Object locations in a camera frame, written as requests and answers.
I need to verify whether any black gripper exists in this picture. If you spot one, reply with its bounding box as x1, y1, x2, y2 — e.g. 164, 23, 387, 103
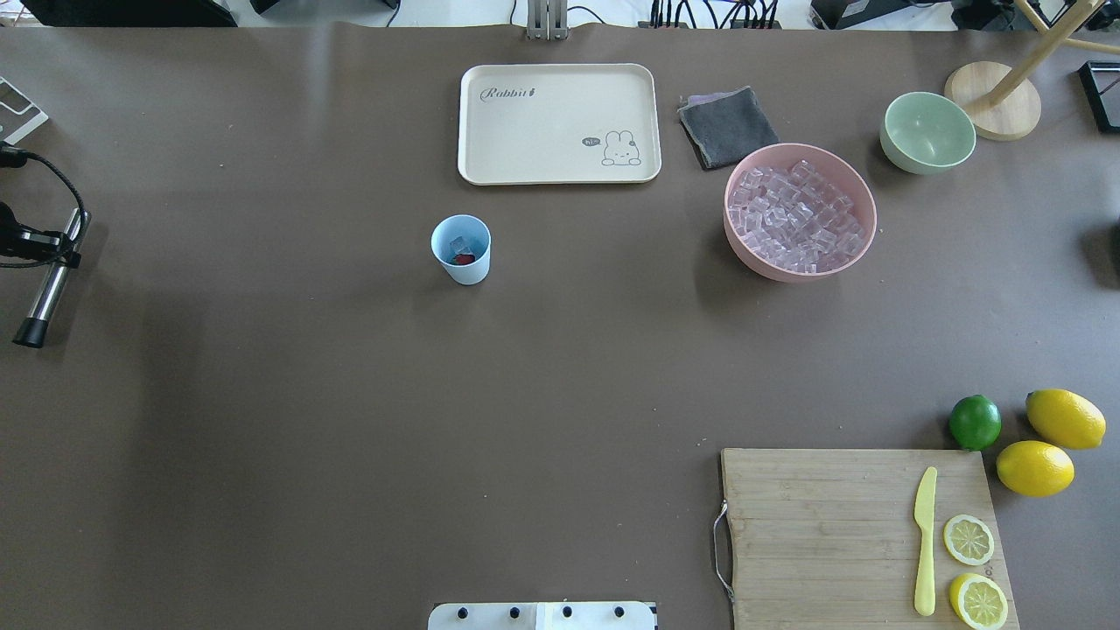
1, 203, 81, 269

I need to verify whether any steel muddler black tip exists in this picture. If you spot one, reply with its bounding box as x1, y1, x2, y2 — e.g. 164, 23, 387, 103
12, 209, 88, 348

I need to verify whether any clear ice cube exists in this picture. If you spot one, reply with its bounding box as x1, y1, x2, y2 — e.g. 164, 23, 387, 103
451, 237, 473, 256

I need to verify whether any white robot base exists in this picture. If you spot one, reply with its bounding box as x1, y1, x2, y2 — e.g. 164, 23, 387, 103
427, 599, 659, 629

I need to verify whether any light blue plastic cup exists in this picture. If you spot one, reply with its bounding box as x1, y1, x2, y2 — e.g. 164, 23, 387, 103
430, 214, 492, 286

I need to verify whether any cream rabbit serving tray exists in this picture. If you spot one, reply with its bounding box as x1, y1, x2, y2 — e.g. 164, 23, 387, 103
457, 63, 662, 185

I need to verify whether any grey folded cloth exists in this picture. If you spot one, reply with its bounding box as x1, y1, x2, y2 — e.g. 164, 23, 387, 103
676, 85, 780, 172

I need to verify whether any pink bowl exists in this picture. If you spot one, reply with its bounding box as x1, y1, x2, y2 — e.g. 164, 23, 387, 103
724, 143, 879, 282

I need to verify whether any wooden cutting board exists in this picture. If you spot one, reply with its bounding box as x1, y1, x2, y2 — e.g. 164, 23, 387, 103
720, 448, 999, 629

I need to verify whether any green bowl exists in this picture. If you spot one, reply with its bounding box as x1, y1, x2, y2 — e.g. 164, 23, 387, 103
879, 92, 977, 175

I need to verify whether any green lime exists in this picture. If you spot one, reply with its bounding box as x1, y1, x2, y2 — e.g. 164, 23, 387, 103
948, 393, 1004, 452

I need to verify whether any yellow plastic knife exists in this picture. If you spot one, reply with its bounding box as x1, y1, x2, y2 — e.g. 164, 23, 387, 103
913, 466, 939, 617

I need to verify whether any wooden glass stand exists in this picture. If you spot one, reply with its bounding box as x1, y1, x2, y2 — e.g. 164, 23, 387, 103
943, 1, 1119, 141

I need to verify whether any lemon slice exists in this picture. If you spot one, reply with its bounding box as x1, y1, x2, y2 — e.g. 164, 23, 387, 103
941, 515, 996, 566

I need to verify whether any lemon half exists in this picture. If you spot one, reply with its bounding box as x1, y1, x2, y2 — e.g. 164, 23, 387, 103
948, 573, 1011, 629

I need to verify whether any whole lemon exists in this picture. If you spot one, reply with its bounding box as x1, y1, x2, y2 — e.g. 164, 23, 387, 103
1025, 389, 1107, 450
996, 441, 1075, 498

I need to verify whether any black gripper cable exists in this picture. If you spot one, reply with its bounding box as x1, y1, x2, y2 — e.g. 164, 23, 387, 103
0, 143, 90, 268

